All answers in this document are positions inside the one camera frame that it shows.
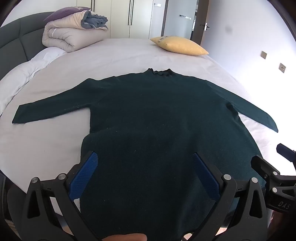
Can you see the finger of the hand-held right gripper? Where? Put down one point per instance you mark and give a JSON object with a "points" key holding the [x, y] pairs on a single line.
{"points": [[266, 165], [288, 151]]}

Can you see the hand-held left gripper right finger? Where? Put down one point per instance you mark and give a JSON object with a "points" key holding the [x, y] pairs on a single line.
{"points": [[204, 172]]}

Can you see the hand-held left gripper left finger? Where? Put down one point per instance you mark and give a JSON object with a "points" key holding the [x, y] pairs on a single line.
{"points": [[86, 172]]}

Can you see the dark green sweater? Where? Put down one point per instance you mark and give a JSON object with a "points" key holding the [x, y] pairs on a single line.
{"points": [[148, 129]]}

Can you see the person's left hand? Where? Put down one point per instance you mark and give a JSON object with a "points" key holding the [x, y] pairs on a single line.
{"points": [[124, 238]]}

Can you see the bed with white sheet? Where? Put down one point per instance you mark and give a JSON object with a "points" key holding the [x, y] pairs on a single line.
{"points": [[115, 58]]}

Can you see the white pillow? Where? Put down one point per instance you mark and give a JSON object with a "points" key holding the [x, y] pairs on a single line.
{"points": [[27, 69]]}

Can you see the yellow pillow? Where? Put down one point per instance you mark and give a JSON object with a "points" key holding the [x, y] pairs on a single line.
{"points": [[178, 45]]}

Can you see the folded beige duvet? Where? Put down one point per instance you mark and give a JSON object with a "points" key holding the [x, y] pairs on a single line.
{"points": [[69, 34]]}

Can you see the grey-blue folded blanket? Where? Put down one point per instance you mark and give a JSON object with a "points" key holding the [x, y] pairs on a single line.
{"points": [[96, 22]]}

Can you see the grey padded headboard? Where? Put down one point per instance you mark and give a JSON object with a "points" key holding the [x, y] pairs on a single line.
{"points": [[13, 39]]}

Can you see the cream wardrobe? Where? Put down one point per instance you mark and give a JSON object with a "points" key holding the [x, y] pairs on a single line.
{"points": [[120, 18]]}

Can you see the purple pillow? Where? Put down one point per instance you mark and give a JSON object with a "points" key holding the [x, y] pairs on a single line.
{"points": [[66, 12]]}

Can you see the wall socket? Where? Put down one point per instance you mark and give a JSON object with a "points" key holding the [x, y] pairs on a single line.
{"points": [[263, 54], [282, 67]]}

